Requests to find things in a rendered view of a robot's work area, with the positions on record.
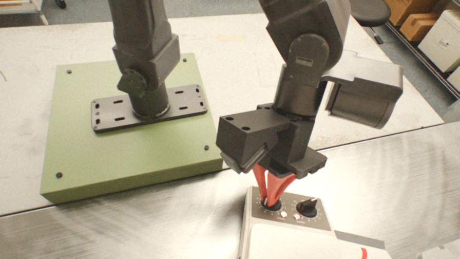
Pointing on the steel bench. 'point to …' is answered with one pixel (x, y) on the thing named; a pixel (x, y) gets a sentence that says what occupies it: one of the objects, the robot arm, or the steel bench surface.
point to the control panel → (320, 223)
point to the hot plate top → (290, 243)
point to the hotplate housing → (247, 219)
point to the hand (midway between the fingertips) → (269, 198)
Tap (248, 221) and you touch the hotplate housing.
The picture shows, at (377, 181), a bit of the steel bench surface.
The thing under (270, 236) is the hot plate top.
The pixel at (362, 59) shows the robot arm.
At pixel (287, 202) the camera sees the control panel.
